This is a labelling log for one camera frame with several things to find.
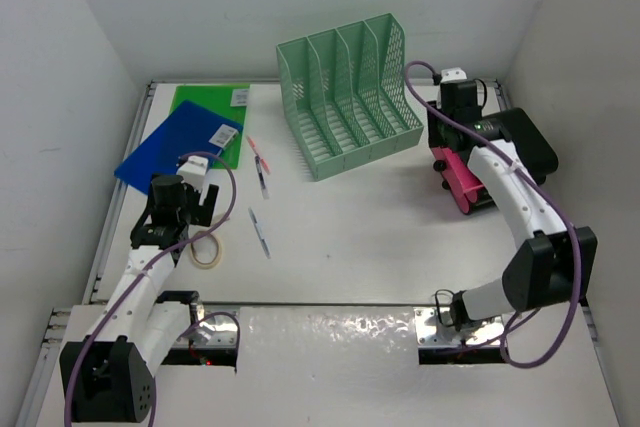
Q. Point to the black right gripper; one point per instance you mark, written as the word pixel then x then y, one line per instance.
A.
pixel 435 138

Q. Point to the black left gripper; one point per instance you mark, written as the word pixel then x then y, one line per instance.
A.
pixel 199 213

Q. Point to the beige masking tape roll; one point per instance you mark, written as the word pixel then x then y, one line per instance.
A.
pixel 206 253

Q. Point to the black drawer box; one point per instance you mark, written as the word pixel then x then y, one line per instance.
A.
pixel 532 149

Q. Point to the pink drawer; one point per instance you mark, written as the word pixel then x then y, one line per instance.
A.
pixel 467 190

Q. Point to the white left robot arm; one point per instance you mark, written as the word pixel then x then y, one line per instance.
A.
pixel 109 376

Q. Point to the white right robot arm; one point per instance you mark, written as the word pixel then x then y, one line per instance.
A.
pixel 499 159

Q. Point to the light blue pen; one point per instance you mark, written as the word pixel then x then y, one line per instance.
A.
pixel 259 233

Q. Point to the dark blue pen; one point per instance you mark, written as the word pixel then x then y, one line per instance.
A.
pixel 261 178

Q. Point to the blue plastic folder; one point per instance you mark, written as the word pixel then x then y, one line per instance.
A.
pixel 188 129

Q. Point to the red pen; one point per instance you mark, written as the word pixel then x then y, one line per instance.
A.
pixel 257 152

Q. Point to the green plastic folder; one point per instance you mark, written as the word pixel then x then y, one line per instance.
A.
pixel 226 100

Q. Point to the green mesh file organizer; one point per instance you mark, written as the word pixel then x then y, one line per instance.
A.
pixel 343 94

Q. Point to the white front cover board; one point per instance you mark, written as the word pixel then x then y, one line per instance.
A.
pixel 359 367

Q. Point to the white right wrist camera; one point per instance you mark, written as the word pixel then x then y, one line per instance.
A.
pixel 455 74

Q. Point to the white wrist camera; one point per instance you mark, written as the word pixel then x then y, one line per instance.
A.
pixel 193 171
pixel 455 74

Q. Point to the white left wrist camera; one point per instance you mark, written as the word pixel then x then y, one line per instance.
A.
pixel 193 171

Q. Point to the aluminium frame rail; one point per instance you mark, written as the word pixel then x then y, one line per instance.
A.
pixel 75 249

